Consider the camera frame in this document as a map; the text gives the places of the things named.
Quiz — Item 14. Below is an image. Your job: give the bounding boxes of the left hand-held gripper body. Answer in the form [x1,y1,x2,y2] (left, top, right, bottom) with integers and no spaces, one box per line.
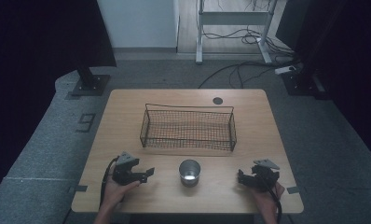
[111,151,148,187]

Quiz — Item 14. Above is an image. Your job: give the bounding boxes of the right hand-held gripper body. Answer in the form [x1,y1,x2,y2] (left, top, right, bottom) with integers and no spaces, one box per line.
[249,159,282,192]

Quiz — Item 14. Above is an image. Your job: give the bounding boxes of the metal cup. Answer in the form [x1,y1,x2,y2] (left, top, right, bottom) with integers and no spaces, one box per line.
[178,159,202,189]

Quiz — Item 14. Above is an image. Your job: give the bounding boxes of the black wire mesh basket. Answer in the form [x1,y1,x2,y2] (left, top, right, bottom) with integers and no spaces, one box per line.
[139,103,238,153]

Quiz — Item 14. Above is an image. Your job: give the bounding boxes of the person's left hand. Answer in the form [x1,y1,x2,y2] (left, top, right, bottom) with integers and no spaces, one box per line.
[101,178,142,210]

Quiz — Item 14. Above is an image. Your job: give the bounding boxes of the white power strip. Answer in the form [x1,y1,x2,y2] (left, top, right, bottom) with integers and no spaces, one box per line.
[273,64,297,76]

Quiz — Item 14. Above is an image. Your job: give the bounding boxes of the black curtain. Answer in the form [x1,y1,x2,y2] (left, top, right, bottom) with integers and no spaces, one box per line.
[0,0,117,206]
[275,0,371,167]

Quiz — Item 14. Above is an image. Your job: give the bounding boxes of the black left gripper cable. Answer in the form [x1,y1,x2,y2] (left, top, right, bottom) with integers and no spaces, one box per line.
[99,156,120,210]

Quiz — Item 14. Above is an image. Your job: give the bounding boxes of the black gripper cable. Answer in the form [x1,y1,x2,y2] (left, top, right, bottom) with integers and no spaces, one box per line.
[258,174,283,224]
[99,156,120,210]

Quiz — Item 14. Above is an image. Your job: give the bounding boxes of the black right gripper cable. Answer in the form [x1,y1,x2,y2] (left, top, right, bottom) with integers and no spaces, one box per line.
[258,174,283,224]

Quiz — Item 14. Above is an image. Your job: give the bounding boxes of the black stand with base plate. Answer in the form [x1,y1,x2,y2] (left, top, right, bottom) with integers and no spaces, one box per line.
[281,62,332,101]
[70,66,112,97]

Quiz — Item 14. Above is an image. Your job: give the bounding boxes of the black floor cable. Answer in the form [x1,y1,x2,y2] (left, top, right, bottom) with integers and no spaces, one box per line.
[198,60,299,90]

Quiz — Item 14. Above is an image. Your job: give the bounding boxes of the tangled black floor cables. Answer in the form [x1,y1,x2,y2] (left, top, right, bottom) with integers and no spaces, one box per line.
[201,26,296,59]

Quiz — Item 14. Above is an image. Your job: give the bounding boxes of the white desk frame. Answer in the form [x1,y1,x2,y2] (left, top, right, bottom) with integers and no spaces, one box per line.
[195,0,279,65]

